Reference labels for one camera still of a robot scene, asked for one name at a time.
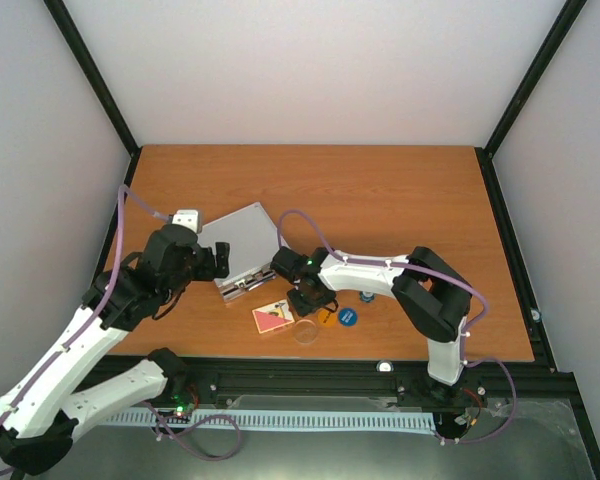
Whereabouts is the aluminium poker case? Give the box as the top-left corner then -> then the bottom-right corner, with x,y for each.
199,202 -> 279,303

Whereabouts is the pink yellow card deck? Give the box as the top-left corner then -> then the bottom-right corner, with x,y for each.
252,300 -> 295,335

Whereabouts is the blue green chip stack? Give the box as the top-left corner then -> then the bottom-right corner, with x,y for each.
359,292 -> 375,303

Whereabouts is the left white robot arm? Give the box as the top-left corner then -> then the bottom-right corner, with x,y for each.
0,224 -> 230,475

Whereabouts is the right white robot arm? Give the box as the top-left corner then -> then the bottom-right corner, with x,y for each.
271,246 -> 472,387

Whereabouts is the orange big blind button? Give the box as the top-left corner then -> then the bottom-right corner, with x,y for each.
317,309 -> 338,328

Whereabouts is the clear round dealer button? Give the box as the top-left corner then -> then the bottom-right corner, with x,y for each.
292,319 -> 319,345

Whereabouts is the blue small blind button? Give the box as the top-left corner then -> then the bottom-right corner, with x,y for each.
338,307 -> 358,327

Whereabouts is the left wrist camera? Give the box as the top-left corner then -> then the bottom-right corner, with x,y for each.
170,209 -> 203,234

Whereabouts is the black aluminium frame rail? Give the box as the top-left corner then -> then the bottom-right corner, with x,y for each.
183,357 -> 580,412

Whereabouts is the light blue cable duct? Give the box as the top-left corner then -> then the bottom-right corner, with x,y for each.
103,407 -> 436,435

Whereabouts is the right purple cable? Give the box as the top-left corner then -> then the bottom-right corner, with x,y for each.
276,209 -> 519,445

